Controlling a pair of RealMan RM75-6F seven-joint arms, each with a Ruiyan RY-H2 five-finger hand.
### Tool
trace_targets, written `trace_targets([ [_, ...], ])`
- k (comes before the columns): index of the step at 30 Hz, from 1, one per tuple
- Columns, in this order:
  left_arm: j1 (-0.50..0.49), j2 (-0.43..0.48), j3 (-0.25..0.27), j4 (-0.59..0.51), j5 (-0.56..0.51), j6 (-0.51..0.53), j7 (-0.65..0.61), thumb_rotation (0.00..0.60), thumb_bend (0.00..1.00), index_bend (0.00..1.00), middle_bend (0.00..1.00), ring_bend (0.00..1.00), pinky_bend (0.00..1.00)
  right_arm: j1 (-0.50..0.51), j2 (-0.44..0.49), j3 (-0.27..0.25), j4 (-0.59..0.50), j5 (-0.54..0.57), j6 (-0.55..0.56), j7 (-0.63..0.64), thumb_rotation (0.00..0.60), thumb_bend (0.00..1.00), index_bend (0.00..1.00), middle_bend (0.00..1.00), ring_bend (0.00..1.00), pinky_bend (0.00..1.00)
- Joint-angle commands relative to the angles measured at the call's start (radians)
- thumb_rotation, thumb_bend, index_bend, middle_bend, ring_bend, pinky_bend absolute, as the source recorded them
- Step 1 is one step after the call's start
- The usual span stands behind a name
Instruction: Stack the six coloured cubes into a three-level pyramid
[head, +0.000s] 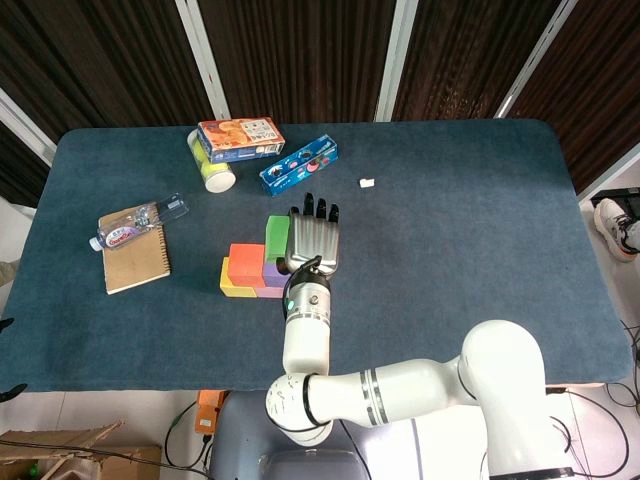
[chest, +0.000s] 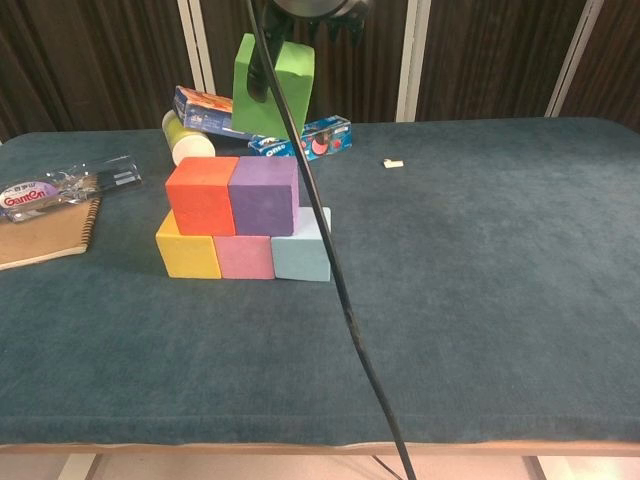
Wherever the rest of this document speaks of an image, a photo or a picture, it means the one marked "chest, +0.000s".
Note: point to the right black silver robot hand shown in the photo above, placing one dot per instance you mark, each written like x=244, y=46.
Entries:
x=310, y=10

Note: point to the green foam cube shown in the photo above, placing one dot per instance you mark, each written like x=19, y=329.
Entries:
x=250, y=115

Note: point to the purple foam cube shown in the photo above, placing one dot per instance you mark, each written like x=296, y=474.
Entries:
x=265, y=205

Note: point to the orange foam cube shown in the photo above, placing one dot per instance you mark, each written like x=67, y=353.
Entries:
x=200, y=205

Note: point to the light blue foam cube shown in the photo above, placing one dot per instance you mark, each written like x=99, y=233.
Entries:
x=300, y=255

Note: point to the pink foam cube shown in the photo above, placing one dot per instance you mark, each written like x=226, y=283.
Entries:
x=245, y=257

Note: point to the yellow foam cube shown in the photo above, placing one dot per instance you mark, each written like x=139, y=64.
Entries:
x=187, y=257

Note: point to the blue Oreo cookie box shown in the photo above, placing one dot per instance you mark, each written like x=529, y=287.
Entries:
x=330, y=137

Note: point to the orange blue cracker box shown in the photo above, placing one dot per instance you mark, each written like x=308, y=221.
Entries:
x=205, y=112

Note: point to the small white paper scrap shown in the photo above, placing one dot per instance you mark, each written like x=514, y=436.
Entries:
x=392, y=163

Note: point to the yellow-green canister white lid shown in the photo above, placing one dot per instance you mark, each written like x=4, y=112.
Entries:
x=192, y=147

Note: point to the dark teal table cloth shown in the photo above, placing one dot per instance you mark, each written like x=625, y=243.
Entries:
x=450, y=300

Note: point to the clear plastic water bottle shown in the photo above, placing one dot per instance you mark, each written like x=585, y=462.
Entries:
x=30, y=197

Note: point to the brown spiral notebook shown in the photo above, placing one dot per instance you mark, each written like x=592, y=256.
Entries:
x=40, y=240

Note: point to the white partition frame post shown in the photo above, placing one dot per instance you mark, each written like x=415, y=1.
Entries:
x=575, y=55
x=412, y=60
x=197, y=45

